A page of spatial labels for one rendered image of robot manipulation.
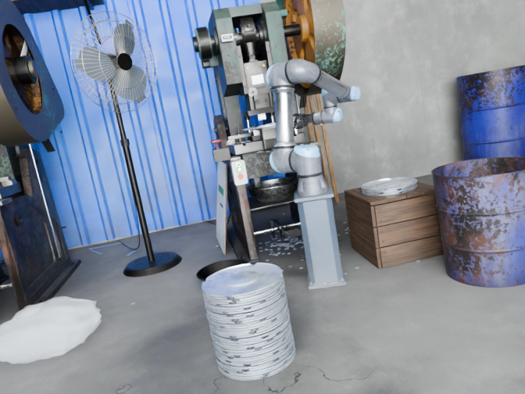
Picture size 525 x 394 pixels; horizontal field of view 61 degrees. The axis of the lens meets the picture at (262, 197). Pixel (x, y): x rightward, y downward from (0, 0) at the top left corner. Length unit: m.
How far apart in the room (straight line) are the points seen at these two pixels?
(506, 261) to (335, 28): 1.45
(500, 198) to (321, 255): 0.80
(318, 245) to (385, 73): 2.59
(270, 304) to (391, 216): 0.97
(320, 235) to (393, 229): 0.40
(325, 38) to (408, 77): 2.04
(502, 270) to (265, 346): 1.05
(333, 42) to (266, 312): 1.61
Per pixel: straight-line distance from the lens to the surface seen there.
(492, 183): 1.96
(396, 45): 4.50
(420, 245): 2.40
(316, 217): 2.10
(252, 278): 1.57
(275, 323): 1.55
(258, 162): 2.62
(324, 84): 2.27
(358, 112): 4.29
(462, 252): 2.08
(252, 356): 1.58
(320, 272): 2.18
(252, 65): 2.78
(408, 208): 2.33
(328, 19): 2.60
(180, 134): 3.93
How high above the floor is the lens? 0.87
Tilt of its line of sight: 11 degrees down
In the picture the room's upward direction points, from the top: 10 degrees counter-clockwise
